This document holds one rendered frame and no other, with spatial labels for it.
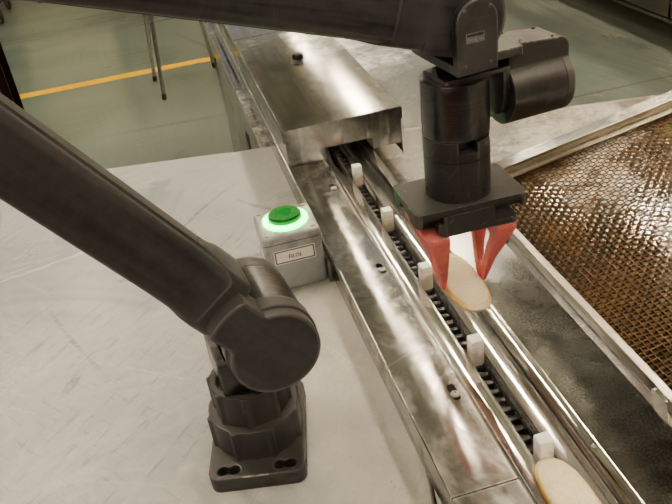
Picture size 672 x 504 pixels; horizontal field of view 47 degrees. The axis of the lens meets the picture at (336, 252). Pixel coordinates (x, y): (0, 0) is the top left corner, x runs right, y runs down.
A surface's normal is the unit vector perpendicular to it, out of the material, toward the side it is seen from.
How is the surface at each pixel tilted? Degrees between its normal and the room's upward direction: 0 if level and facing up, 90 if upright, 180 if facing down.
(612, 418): 0
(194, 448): 0
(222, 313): 35
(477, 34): 90
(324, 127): 90
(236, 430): 0
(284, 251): 90
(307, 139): 90
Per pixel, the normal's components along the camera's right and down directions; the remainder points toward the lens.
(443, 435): -0.12, -0.84
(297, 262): 0.25, 0.49
